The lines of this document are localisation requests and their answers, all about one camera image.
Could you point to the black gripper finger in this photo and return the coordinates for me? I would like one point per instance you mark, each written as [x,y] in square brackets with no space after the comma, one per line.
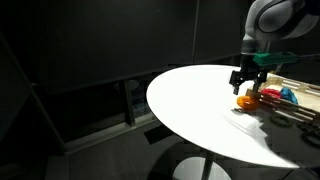
[257,82]
[236,88]

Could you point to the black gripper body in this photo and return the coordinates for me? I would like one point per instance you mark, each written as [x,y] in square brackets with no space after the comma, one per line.
[248,71]

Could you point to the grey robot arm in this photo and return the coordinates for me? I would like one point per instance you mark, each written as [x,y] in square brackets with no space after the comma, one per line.
[268,21]

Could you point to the wooden tray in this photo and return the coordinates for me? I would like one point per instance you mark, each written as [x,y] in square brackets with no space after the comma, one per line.
[294,98]

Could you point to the white round table base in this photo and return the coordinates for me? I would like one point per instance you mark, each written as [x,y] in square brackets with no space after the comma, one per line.
[199,168]

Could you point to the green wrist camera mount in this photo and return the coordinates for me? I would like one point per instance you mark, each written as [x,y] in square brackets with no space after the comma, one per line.
[265,59]

